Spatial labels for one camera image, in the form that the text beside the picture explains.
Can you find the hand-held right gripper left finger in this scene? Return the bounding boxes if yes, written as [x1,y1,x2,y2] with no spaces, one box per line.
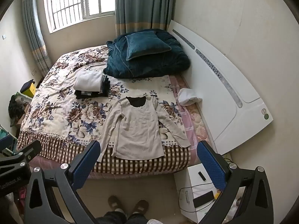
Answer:
[24,140,101,224]

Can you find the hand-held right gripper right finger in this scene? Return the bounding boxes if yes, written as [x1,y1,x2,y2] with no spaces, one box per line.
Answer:
[197,141,274,224]

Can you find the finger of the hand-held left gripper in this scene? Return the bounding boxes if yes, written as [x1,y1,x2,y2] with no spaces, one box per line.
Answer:
[0,141,42,175]
[0,134,17,155]

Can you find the beige long-sleeve shirt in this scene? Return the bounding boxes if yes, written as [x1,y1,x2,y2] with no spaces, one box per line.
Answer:
[97,96,191,162]

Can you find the black clothes pile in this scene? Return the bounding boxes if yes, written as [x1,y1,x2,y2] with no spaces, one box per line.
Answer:
[8,94,25,119]

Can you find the black folded clothes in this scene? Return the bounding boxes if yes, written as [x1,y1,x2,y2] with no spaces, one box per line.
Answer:
[75,75,110,99]

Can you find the teal storage rack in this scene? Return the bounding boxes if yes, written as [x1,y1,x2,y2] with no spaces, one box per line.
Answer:
[0,124,19,153]

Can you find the white nightstand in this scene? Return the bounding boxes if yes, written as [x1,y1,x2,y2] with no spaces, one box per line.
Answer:
[174,163,248,223]

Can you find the cardboard box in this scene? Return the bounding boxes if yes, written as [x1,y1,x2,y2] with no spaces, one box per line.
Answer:
[10,104,31,127]

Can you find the black phone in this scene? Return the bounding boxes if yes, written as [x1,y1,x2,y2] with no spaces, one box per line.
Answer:
[193,191,215,208]

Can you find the pink floral mattress pad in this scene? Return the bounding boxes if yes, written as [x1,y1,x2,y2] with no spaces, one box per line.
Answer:
[169,75,216,166]

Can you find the grey slipper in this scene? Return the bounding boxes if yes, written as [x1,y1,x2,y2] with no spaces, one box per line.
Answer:
[108,195,125,211]
[133,199,149,215]

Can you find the floral blanket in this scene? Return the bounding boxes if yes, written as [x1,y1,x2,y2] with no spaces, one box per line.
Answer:
[17,45,192,175]

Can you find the yellow box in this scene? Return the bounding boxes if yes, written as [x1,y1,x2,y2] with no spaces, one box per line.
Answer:
[22,84,37,98]

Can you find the person's dark trousers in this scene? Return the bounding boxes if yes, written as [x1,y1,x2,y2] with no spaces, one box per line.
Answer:
[96,211,150,224]

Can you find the white bed headboard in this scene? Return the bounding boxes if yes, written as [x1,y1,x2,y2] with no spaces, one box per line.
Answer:
[168,20,274,155]

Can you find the white crumpled cloth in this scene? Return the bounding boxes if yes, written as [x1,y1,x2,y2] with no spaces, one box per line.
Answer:
[177,88,203,106]

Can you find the white folded garment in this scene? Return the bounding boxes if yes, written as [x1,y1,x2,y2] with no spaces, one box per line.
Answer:
[74,71,104,91]

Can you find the blue-grey striped curtain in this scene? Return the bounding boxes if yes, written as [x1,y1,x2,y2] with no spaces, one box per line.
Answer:
[115,0,178,36]
[22,0,53,77]

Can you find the teal quilt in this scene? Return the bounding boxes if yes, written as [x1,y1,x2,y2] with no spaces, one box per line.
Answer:
[103,29,191,78]

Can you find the teal pillow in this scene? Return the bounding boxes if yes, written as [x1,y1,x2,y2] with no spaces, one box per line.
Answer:
[125,31,172,61]

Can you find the barred window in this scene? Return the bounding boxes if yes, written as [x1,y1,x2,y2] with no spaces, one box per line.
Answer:
[43,0,116,33]

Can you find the black cable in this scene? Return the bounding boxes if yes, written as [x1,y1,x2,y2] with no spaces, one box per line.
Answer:
[179,184,218,213]

